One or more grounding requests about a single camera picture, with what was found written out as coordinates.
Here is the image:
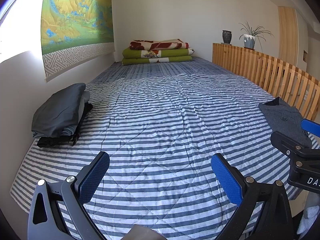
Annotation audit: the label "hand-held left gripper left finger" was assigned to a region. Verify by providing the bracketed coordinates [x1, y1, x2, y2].
[27, 151, 111, 240]

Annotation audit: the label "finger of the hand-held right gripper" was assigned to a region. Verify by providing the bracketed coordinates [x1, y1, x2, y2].
[270, 131, 320, 159]
[301, 118, 320, 138]

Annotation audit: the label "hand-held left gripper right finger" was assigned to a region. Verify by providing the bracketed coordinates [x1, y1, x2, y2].
[211, 153, 293, 240]

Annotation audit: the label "grey button shirt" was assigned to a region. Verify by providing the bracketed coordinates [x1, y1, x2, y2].
[259, 97, 313, 148]

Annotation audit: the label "person's right hand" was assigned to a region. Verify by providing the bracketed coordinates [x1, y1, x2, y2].
[297, 195, 320, 233]

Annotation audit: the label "black folded garment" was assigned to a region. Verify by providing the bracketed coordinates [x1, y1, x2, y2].
[9, 103, 93, 148]

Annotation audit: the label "light grey folded garment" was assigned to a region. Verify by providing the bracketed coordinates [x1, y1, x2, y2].
[61, 91, 91, 137]

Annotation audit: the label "grey white striped quilt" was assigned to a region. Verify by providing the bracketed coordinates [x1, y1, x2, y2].
[10, 74, 313, 240]

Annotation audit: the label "potted plant in white pot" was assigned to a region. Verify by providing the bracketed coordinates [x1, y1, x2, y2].
[239, 21, 274, 52]

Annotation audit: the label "dark ceramic vase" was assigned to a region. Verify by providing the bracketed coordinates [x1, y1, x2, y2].
[222, 30, 233, 44]

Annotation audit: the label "blue patterned bedsheet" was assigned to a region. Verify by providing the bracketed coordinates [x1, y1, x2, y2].
[87, 56, 250, 85]

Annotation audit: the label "red patterned folded blanket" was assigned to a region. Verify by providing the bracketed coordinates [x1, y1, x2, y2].
[129, 39, 190, 51]

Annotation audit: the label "wooden slatted bed rail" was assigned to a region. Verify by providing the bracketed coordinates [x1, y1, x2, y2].
[212, 43, 320, 130]

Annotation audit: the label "landscape painting wall hanging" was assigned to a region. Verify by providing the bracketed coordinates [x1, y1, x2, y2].
[41, 0, 115, 82]

